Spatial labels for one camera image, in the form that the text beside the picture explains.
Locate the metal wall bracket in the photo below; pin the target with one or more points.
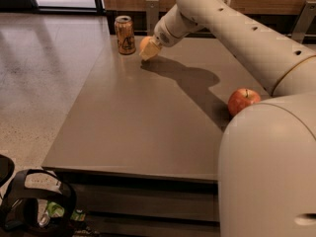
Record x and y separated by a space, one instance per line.
152 15
304 21

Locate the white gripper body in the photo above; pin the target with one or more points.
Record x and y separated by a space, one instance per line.
163 34

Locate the grey table cabinet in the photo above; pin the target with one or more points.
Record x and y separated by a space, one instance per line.
140 144

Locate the orange fruit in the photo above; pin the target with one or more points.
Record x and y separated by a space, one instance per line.
144 42

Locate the orange soda can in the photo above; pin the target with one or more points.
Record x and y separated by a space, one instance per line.
125 35

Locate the left metal wall bracket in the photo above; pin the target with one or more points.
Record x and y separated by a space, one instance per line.
152 15

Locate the green packet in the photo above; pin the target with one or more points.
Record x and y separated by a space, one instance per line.
54 210

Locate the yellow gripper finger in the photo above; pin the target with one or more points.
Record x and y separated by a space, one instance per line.
151 50

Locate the right metal wall bracket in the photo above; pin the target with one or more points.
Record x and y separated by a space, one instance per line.
304 21

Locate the red apple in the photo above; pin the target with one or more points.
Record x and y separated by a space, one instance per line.
241 99

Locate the black chair edge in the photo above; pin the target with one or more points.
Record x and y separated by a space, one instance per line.
7 167

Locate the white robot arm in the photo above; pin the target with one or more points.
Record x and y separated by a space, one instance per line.
267 155

